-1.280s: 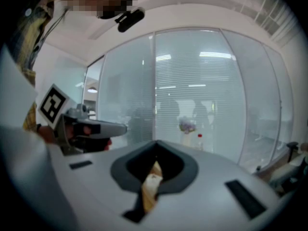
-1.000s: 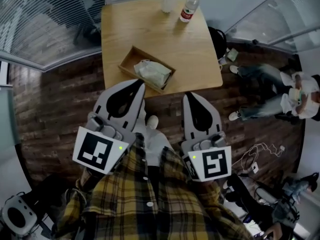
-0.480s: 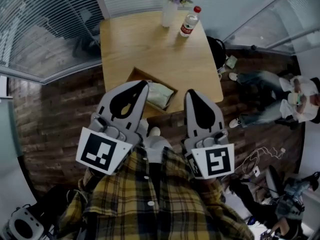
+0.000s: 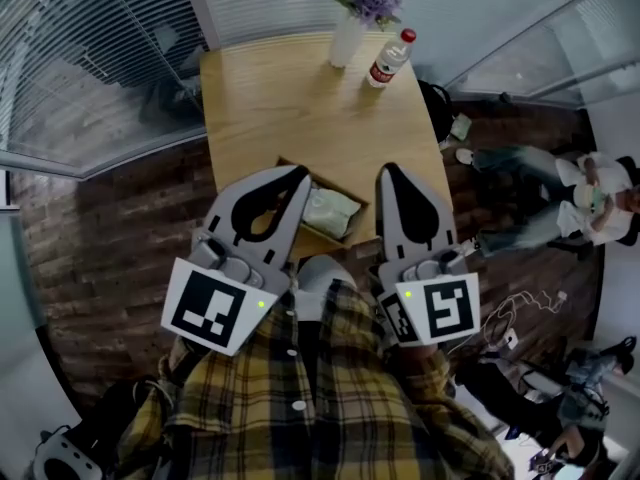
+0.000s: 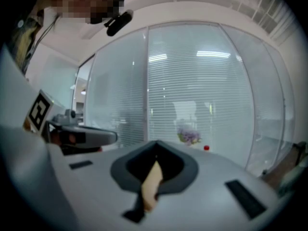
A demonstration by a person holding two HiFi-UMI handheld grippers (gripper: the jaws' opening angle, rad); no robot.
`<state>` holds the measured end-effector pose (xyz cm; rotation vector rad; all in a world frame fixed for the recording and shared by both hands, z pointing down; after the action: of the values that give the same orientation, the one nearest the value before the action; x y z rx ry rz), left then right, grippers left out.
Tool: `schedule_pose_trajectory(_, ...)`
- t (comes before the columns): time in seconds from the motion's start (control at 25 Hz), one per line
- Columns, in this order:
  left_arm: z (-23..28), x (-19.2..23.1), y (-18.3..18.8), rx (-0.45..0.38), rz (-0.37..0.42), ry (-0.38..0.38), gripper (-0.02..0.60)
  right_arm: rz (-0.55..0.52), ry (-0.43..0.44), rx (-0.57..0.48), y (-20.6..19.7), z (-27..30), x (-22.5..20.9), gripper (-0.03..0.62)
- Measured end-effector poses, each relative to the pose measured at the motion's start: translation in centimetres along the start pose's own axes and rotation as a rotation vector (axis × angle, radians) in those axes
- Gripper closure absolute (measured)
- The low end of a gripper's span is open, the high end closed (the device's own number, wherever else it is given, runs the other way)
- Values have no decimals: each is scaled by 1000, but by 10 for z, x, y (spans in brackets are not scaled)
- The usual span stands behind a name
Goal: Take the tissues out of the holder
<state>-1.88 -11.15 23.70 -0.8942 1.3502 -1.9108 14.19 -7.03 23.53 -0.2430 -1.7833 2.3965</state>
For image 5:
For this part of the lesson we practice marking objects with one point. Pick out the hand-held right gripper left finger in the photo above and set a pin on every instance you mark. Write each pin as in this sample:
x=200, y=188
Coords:
x=91, y=189

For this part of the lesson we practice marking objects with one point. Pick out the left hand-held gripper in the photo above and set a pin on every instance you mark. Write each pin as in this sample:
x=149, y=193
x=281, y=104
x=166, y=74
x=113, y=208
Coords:
x=38, y=112

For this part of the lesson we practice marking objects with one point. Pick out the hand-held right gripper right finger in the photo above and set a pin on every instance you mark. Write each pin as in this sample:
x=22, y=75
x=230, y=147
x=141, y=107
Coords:
x=211, y=189

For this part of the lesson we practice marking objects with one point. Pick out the person's left hand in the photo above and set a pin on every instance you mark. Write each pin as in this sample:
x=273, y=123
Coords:
x=55, y=139

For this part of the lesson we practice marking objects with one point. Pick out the clear plastic bottle red cap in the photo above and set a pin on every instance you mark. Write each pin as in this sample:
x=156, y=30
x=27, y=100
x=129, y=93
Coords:
x=206, y=148

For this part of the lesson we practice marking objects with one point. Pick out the purple flower bunch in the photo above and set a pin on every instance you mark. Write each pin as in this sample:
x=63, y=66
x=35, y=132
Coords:
x=190, y=136

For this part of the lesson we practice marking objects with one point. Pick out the person's yellow plaid shirt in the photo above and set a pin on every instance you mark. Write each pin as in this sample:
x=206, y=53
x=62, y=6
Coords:
x=24, y=40

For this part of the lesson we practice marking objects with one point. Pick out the person's head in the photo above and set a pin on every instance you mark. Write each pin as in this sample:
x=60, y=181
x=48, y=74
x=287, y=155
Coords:
x=79, y=3

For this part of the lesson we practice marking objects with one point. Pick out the black head camera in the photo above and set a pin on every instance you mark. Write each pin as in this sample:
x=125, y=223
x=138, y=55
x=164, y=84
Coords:
x=119, y=23

